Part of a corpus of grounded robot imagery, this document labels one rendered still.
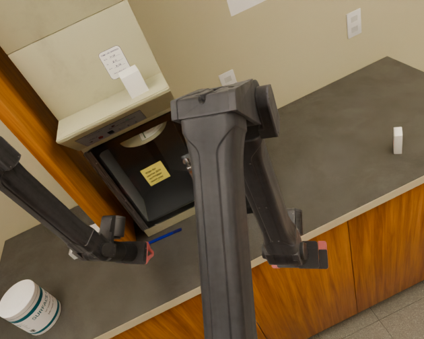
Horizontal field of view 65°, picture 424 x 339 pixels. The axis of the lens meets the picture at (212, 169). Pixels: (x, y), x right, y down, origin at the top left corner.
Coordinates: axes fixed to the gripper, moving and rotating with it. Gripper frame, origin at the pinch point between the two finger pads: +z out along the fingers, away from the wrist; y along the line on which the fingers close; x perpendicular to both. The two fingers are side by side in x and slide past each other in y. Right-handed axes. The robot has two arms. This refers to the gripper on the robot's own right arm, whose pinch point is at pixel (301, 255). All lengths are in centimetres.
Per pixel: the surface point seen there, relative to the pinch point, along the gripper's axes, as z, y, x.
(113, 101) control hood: -32, 43, -39
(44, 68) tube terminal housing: -45, 55, -44
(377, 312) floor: 106, -21, 24
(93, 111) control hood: -33, 48, -37
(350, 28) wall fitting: 44, -22, -102
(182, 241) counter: 14.9, 44.5, -5.9
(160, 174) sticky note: -3, 45, -27
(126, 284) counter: 6, 61, 9
